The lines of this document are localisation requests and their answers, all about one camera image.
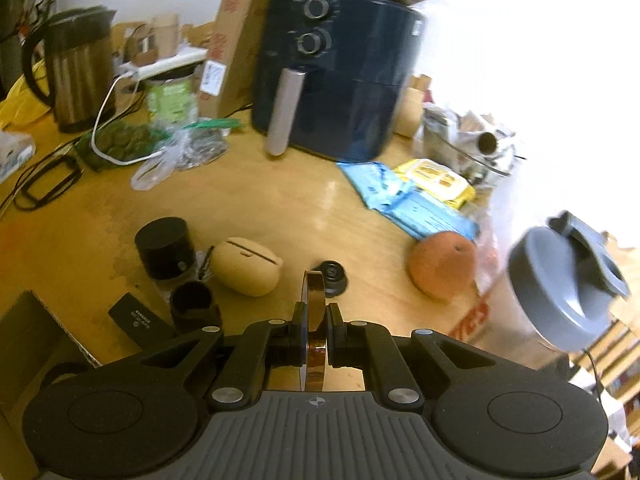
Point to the black cylinder container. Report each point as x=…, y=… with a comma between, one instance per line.
x=165, y=250

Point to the white power strip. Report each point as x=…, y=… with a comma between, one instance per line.
x=165, y=62

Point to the tall brown cardboard box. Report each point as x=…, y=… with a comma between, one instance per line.
x=235, y=35

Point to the wooden chair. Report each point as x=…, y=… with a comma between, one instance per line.
x=615, y=335

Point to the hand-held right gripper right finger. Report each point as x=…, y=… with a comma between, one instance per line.
x=332, y=332

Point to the bag of green discs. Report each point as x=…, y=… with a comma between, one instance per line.
x=125, y=140

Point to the white tissue pack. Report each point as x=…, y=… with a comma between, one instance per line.
x=15, y=155

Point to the small black round cap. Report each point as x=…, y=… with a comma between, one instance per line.
x=334, y=277

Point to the black box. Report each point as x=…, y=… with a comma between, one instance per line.
x=137, y=317

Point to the black rectangular band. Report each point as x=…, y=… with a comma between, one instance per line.
x=75, y=172

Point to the glass bowl of sachets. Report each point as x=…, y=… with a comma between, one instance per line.
x=460, y=155

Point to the steel electric kettle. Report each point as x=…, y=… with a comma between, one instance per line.
x=80, y=75

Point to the crumpled clear plastic bag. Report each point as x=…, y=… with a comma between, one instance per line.
x=487, y=260

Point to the amber tape roll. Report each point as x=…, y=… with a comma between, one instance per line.
x=315, y=300

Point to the yellow wet wipes pack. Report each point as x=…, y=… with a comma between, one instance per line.
x=435, y=180

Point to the green label jar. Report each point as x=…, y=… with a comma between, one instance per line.
x=172, y=100

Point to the small black cup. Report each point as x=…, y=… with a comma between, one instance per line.
x=192, y=305

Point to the dark blue air fryer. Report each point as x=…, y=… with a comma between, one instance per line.
x=350, y=85

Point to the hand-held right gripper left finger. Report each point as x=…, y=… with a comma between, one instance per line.
x=298, y=332

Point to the brown paper cup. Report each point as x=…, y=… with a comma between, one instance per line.
x=165, y=35

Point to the blue packet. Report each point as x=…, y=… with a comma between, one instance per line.
x=372, y=182
x=430, y=215

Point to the orange fruit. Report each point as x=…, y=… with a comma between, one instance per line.
x=440, y=265

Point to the beige earbuds case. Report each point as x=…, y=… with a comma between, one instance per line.
x=245, y=270

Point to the small brown holder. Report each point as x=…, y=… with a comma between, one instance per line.
x=140, y=45

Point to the yellow plastic bag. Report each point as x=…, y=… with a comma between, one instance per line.
x=20, y=105

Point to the clear bag of dark seeds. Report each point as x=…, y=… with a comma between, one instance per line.
x=200, y=150

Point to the clear shaker bottle grey lid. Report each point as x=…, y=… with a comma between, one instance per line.
x=560, y=285

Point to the cardboard tube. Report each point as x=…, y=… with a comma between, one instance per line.
x=492, y=142

